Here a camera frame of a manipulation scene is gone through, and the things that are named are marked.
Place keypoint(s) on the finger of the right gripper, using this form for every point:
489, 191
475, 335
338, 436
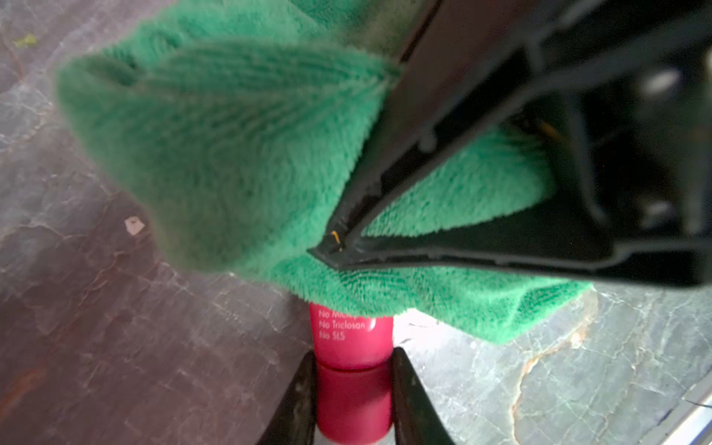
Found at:
659, 236
617, 90

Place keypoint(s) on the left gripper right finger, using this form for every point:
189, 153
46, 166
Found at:
415, 418

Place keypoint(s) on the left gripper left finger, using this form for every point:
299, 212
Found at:
294, 421

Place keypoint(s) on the pink toothpaste tube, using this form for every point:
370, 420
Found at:
353, 375

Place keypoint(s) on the green microfiber cloth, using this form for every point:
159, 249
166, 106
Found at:
237, 124

